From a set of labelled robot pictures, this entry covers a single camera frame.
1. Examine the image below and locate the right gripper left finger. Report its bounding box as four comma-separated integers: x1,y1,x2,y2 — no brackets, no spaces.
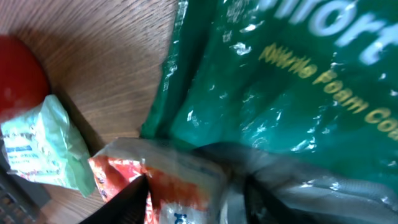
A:
80,176,149,224

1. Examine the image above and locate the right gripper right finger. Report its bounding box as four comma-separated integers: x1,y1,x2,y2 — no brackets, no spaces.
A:
244,175,311,224

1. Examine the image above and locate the orange white snack packet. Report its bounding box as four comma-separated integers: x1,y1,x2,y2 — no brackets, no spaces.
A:
88,138,227,224

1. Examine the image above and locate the green 3M gloves package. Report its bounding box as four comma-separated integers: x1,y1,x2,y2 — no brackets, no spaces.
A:
141,0,397,223

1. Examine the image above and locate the red sauce bottle green cap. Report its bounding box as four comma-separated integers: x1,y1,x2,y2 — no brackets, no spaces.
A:
1,35,50,122

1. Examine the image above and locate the mint green tissue pack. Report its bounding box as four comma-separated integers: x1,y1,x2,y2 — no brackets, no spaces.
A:
1,95,96,197

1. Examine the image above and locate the grey plastic mesh basket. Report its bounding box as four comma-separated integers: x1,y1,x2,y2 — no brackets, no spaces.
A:
1,155,51,224

